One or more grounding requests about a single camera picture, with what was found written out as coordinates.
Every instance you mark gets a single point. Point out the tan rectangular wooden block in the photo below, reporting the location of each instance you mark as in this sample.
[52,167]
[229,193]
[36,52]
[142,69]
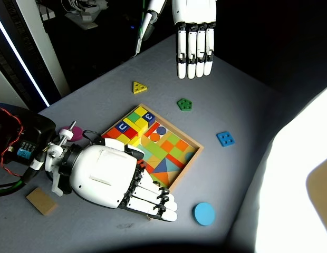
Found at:
[41,200]

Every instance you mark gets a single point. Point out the green pentagon with holes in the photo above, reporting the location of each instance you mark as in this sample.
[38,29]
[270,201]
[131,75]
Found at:
[184,104]

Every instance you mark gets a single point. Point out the pink wooden disc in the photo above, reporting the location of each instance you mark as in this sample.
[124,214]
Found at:
[76,133]

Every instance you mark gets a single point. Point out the white pillar with light strip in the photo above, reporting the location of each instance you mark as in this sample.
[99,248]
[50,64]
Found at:
[44,52]

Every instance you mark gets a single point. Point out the grey table cloth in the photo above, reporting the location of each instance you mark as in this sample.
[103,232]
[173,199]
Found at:
[232,92]

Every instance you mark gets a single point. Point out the tan rounded board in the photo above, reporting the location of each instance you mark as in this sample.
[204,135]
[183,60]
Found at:
[320,197]

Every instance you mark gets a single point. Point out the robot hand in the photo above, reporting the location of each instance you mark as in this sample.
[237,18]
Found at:
[195,13]
[100,171]

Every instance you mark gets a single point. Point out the white equipment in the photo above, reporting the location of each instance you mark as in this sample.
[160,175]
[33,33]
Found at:
[81,15]

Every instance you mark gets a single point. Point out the blue wooden disc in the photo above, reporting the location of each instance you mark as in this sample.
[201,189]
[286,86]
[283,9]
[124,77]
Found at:
[204,214]

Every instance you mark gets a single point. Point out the wooden puzzle tray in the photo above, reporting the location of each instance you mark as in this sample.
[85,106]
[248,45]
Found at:
[179,133]

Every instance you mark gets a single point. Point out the blue square with holes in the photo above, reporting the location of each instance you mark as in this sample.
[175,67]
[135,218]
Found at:
[225,138]

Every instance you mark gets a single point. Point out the yellow triangle with holes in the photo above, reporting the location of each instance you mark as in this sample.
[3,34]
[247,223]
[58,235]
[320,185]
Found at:
[139,87]

